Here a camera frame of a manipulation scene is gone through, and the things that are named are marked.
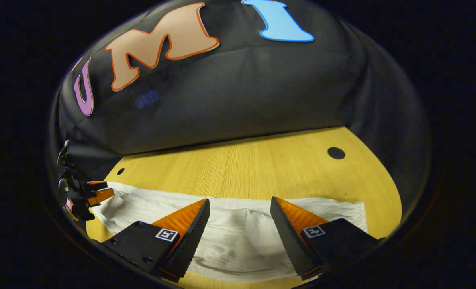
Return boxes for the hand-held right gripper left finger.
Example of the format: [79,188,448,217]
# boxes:
[101,198,211,283]

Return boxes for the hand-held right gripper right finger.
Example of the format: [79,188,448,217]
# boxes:
[270,196,385,281]

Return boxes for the white jeans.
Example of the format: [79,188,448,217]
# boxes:
[91,182,369,281]

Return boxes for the black backdrop cloth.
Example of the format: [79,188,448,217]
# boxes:
[56,0,434,209]

